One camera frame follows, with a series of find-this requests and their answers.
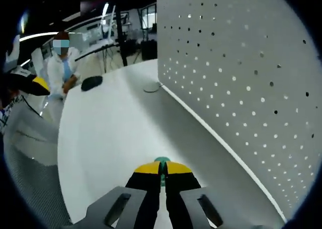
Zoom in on green hook assembly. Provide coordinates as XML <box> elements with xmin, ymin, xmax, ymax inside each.
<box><xmin>153</xmin><ymin>156</ymin><xmax>173</xmax><ymax>187</ymax></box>

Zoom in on black cabinet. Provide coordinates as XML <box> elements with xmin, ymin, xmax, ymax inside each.
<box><xmin>140</xmin><ymin>39</ymin><xmax>158</xmax><ymax>61</ymax></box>

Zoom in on black stand pole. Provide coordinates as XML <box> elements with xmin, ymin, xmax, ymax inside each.
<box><xmin>114</xmin><ymin>5</ymin><xmax>129</xmax><ymax>66</ymax></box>

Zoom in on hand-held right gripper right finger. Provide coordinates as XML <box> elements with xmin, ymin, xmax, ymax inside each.
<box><xmin>162</xmin><ymin>161</ymin><xmax>255</xmax><ymax>229</ymax></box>

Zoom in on large dark wall screen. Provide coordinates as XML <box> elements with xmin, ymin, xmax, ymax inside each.
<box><xmin>79</xmin><ymin>0</ymin><xmax>157</xmax><ymax>13</ymax></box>

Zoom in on white perforated mounting plate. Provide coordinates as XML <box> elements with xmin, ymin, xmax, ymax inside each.
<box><xmin>143</xmin><ymin>0</ymin><xmax>318</xmax><ymax>224</ymax></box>

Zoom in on grey mesh chair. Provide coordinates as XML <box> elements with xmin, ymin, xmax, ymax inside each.
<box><xmin>2</xmin><ymin>93</ymin><xmax>73</xmax><ymax>225</ymax></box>

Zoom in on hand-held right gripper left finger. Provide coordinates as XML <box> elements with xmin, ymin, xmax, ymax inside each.
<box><xmin>72</xmin><ymin>161</ymin><xmax>162</xmax><ymax>229</ymax></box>

